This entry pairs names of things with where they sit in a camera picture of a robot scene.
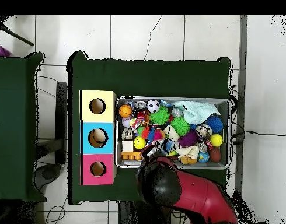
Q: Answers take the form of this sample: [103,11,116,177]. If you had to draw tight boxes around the orange basketball toy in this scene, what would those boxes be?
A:
[118,104,134,118]

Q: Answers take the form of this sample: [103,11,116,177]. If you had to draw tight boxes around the silver mesh bin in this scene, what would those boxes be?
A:
[114,96,231,170]

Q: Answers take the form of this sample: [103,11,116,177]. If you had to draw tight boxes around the wooden box with three holes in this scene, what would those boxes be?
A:
[79,90,117,186]

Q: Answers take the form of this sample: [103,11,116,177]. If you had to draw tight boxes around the yellow smiley face ball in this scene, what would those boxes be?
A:
[132,136,147,151]

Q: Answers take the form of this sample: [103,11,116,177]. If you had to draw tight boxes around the green spiky ball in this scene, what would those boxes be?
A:
[149,105,171,125]
[170,115,191,137]

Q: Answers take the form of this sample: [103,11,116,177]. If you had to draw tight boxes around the black and white soccer ball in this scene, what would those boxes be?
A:
[147,99,161,114]

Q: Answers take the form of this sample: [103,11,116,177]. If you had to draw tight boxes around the silver soda can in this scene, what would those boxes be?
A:
[134,100,148,111]

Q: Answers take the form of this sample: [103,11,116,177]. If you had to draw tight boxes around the mint green cloth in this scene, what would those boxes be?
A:
[172,100,221,125]

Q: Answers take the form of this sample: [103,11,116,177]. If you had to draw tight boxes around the plain yellow ball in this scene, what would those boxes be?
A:
[208,133,224,148]

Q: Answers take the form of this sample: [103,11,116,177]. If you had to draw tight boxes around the blue spiky ball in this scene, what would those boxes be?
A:
[204,114,225,134]

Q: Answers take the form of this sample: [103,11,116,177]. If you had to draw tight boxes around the black flat panel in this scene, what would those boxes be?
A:
[55,81,68,165]

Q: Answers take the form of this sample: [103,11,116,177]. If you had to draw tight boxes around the gray round base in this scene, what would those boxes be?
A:
[35,163,62,190]

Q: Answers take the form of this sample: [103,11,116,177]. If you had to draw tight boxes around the black rod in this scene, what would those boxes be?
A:
[0,25,35,47]

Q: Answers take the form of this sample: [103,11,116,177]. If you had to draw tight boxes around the purple object on floor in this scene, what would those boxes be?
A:
[0,45,11,57]

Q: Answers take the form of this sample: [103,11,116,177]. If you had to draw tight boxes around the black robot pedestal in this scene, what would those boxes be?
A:
[118,200,146,224]

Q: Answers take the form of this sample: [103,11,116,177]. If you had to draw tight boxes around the black cable on floor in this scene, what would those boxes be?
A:
[231,130,286,139]

